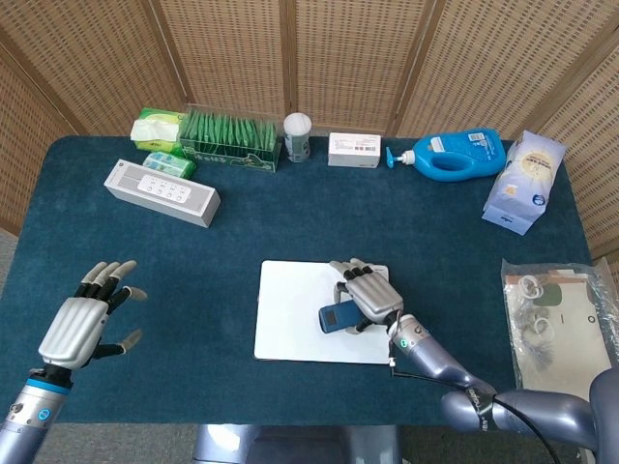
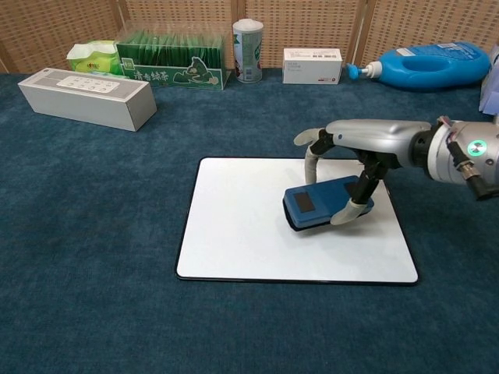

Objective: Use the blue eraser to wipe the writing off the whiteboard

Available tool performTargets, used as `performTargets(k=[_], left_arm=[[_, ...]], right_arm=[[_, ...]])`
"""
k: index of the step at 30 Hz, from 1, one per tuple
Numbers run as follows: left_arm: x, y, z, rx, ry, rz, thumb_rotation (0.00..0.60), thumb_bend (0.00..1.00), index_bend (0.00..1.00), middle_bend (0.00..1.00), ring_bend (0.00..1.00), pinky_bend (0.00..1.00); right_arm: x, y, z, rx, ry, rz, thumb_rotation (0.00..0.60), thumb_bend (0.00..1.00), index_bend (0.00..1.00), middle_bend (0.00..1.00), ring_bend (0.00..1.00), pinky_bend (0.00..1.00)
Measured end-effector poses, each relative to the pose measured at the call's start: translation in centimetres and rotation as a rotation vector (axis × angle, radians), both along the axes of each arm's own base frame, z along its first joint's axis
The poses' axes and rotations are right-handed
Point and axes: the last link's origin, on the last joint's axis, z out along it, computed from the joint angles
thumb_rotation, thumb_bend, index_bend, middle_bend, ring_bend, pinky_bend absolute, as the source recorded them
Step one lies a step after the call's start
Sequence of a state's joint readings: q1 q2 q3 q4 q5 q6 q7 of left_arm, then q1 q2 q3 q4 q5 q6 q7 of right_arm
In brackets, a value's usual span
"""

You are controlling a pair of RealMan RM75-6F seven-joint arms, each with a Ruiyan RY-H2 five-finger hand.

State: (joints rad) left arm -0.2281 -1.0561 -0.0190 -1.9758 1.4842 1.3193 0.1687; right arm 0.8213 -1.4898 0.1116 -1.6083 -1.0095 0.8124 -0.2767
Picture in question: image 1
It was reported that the woven rattan folding screen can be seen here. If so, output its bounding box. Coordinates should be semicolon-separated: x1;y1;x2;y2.
0;0;619;262

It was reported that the black arm cable with connector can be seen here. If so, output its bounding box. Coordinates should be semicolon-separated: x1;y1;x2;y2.
388;356;557;464

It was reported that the blue pump detergent bottle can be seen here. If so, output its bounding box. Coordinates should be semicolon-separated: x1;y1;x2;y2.
385;128;507;184

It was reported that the small green tissue packet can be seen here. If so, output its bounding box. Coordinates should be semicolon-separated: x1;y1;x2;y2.
142;151;197;179

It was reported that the teal table mat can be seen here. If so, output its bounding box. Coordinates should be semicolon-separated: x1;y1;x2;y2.
0;134;594;429

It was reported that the pale blue paper bag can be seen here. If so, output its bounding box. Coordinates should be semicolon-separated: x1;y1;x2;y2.
481;129;568;237

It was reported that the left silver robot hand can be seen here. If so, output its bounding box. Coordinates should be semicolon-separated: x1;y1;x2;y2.
37;259;149;372

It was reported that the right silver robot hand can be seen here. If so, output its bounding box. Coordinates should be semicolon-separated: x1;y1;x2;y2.
329;257;405;335

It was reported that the clear plastic bag with parts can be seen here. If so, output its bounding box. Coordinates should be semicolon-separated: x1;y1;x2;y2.
500;257;619;393

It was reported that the clear green tea bag box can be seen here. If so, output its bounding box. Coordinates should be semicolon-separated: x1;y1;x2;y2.
177;102;282;174

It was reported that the green tissue pack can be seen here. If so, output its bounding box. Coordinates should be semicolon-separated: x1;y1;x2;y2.
130;106;188;152

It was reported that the white dry-erase board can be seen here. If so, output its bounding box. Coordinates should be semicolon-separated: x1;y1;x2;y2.
253;259;396;366

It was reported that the grey robot torso base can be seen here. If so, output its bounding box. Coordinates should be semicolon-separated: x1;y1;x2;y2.
192;423;402;464

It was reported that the white-lidded cylindrical canister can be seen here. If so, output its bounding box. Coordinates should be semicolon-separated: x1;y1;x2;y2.
282;112;312;164

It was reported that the white rectangular speaker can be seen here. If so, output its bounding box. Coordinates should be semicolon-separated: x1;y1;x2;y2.
103;158;222;229

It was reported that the small white carton box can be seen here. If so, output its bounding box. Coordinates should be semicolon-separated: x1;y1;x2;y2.
327;131;382;170

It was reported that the blue whiteboard eraser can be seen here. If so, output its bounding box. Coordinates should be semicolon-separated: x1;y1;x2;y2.
317;299;364;335

